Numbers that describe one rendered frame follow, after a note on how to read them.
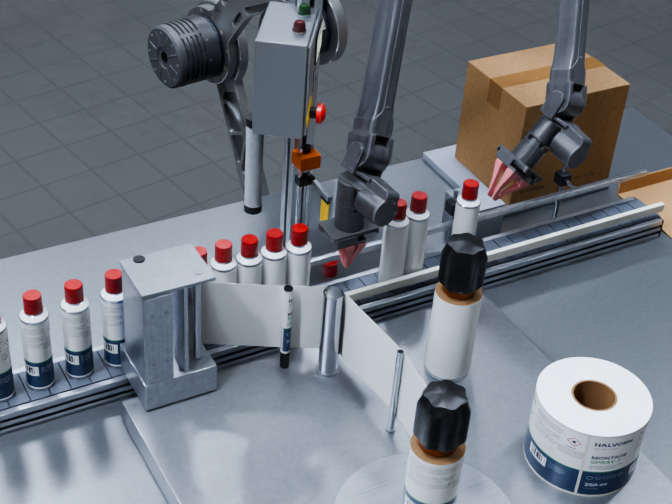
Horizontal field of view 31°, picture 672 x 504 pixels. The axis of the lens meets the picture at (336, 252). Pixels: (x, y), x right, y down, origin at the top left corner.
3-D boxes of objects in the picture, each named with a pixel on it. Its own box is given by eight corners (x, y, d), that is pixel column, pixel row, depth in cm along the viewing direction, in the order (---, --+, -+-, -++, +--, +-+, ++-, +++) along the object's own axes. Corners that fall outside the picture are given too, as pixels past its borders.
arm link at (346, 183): (355, 162, 229) (331, 171, 226) (379, 179, 225) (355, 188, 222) (352, 193, 233) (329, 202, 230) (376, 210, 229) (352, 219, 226)
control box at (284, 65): (251, 134, 222) (254, 40, 211) (266, 90, 236) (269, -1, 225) (306, 140, 222) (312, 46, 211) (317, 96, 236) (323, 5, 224)
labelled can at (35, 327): (31, 394, 222) (21, 306, 210) (22, 377, 225) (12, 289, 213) (59, 386, 224) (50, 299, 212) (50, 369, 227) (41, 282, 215)
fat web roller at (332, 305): (322, 380, 230) (328, 302, 219) (311, 365, 233) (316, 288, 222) (343, 373, 232) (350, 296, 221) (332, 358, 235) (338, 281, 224)
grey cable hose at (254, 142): (248, 216, 238) (250, 123, 226) (240, 206, 240) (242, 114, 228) (264, 212, 239) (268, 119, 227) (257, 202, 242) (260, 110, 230)
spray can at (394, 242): (385, 292, 253) (394, 211, 241) (373, 279, 256) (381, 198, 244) (406, 286, 255) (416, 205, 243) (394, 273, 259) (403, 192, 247)
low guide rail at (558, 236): (242, 333, 237) (242, 325, 236) (240, 329, 238) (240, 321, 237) (662, 211, 282) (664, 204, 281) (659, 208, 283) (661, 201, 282)
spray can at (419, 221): (405, 285, 255) (415, 204, 243) (392, 271, 259) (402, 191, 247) (426, 279, 258) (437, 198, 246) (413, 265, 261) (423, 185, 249)
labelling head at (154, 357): (146, 411, 220) (142, 300, 205) (120, 367, 229) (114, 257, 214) (217, 389, 225) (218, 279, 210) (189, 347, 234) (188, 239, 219)
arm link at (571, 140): (576, 92, 255) (553, 86, 248) (614, 122, 248) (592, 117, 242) (546, 140, 259) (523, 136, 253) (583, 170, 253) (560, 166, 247)
